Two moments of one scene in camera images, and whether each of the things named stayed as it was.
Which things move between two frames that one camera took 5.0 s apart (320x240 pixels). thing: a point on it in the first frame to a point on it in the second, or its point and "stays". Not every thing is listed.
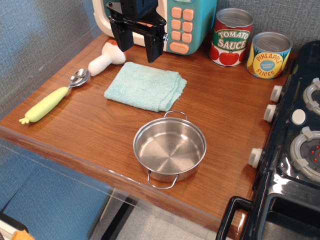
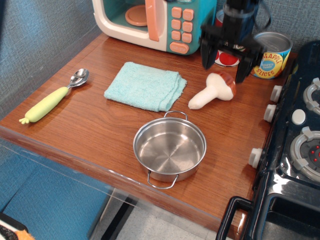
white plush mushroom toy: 110,54 to 218,85
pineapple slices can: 268,55 stays
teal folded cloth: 145,86 stays
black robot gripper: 141,16 to 236,32
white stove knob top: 275,93 stays
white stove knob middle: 269,112 stays
